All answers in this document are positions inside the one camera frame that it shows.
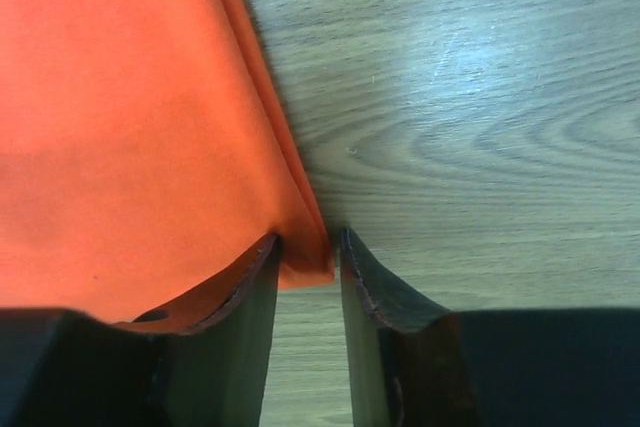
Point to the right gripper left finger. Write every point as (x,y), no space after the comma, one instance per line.
(214,346)

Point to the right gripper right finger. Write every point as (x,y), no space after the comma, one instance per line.
(404,358)

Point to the orange t-shirt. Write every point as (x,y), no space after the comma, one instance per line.
(143,150)

